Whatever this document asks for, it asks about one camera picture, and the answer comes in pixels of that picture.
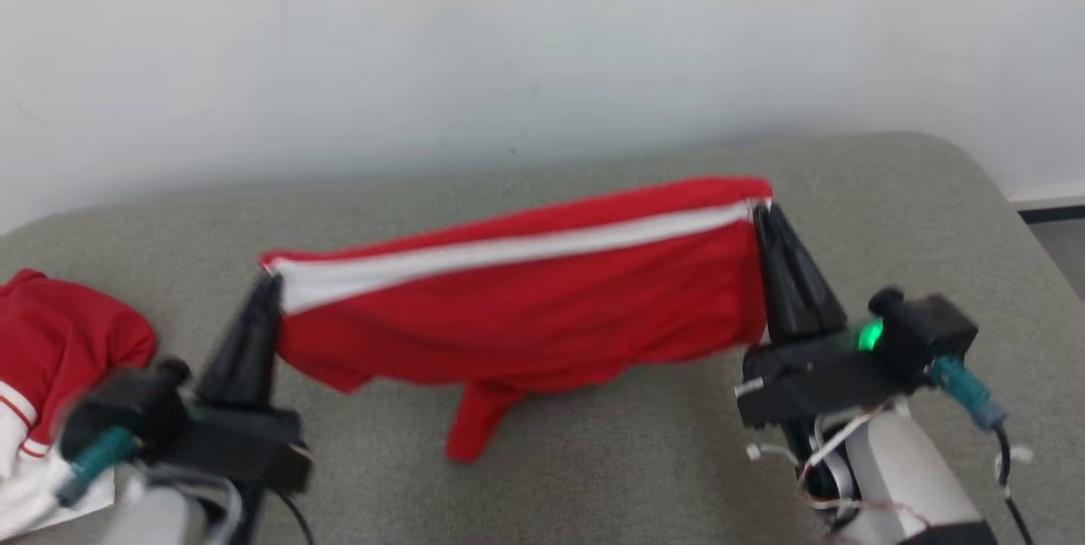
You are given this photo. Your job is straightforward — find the red shorts with white stripe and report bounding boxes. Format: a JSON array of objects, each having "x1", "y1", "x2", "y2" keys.
[{"x1": 259, "y1": 176, "x2": 774, "y2": 463}]

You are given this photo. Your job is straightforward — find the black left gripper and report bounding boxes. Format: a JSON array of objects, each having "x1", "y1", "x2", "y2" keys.
[{"x1": 165, "y1": 278, "x2": 311, "y2": 495}]

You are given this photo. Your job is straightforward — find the white cable tie tag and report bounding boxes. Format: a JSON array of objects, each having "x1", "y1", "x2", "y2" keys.
[{"x1": 993, "y1": 443, "x2": 1033, "y2": 478}]

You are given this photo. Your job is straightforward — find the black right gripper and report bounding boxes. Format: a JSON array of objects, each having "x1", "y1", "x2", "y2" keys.
[{"x1": 733, "y1": 203, "x2": 913, "y2": 431}]

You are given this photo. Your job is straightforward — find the red jersey with white sleeves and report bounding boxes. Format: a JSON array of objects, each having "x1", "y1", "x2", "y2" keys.
[{"x1": 0, "y1": 270, "x2": 159, "y2": 533}]

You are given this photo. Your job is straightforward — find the red and white twisted wires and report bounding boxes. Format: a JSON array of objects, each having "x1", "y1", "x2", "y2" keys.
[{"x1": 797, "y1": 409, "x2": 933, "y2": 529}]

